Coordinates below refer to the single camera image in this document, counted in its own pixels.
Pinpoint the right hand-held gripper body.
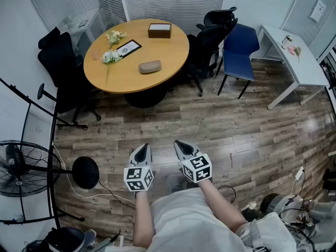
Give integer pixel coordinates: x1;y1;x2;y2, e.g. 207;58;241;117
178;153;213;184

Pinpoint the brown glasses case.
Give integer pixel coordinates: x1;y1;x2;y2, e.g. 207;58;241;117
138;59;162;75

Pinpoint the white desk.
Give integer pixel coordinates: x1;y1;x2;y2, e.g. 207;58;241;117
258;24;330;110

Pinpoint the black table pedestal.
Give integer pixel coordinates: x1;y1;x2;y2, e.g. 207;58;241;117
123;84;167;109

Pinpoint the white artificial flower sprig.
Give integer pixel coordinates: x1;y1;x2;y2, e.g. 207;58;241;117
101;50;123;85

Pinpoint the black metal stand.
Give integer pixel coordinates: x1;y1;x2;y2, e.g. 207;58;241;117
0;77;89;229

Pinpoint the black floor cable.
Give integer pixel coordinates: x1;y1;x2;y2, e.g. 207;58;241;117
98;181;136;209

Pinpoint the person's grey shoe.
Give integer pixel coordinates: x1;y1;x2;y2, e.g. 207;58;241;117
165;174;184;194

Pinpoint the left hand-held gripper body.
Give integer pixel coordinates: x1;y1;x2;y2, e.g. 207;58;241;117
123;162;154;193

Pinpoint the pink artificial flower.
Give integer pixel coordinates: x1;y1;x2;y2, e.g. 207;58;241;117
288;45;302;62

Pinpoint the black office chair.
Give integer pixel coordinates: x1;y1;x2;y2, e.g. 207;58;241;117
37;27;102;123
186;6;238;97

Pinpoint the brown wooden box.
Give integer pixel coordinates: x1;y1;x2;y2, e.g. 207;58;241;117
148;23;172;39

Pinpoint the person's white shirt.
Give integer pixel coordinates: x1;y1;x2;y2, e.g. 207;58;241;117
104;187;297;252

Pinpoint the yellow artificial flower sprig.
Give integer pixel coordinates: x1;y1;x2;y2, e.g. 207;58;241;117
105;30;127;50

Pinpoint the person's left forearm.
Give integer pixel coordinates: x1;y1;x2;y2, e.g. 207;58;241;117
133;190;155;248

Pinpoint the blue chair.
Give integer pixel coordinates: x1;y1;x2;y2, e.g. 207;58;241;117
217;23;260;99

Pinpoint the white floor cable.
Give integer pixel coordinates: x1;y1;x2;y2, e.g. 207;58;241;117
52;143;136;203

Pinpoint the person's right forearm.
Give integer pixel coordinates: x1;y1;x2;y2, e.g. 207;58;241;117
196;178;247;233

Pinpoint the black picture frame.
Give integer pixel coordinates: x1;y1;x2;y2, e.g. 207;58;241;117
116;39;142;59

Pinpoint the black floor fan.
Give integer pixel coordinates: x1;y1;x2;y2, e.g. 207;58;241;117
0;140;100;197

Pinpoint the grey wastebasket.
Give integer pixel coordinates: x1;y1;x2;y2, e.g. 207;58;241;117
261;193;302;220

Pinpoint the black shelf rack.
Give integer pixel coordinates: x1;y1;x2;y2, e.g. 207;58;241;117
319;43;336;99

